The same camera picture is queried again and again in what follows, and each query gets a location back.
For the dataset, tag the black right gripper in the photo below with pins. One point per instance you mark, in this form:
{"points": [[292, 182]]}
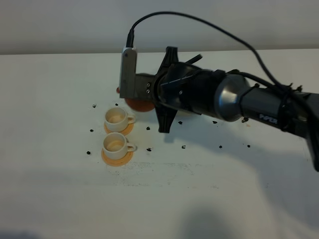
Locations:
{"points": [[184, 87]]}

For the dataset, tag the brown clay teapot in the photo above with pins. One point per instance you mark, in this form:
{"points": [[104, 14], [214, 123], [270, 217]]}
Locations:
{"points": [[139, 104]]}

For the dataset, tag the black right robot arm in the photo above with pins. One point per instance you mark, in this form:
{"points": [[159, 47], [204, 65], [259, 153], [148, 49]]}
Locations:
{"points": [[231, 95]]}

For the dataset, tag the beige round teapot saucer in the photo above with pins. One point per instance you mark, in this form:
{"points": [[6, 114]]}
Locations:
{"points": [[185, 114]]}

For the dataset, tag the far orange round coaster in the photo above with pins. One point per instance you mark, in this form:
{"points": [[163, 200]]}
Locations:
{"points": [[125, 130]]}

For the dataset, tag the orange round coaster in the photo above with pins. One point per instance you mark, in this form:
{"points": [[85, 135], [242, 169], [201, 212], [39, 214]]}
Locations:
{"points": [[125, 130], [117, 161]]}

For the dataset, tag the far white teacup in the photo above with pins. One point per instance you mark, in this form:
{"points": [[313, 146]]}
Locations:
{"points": [[118, 119]]}

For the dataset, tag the white teacup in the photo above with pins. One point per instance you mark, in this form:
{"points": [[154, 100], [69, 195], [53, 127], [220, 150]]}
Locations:
{"points": [[116, 146], [118, 119]]}

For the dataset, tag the near white teacup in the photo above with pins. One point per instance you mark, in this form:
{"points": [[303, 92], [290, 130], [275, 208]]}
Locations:
{"points": [[116, 146]]}

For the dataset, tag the near orange round coaster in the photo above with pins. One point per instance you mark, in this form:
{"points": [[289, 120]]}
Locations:
{"points": [[117, 161]]}

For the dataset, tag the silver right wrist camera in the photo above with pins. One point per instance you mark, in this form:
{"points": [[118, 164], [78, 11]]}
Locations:
{"points": [[129, 60]]}

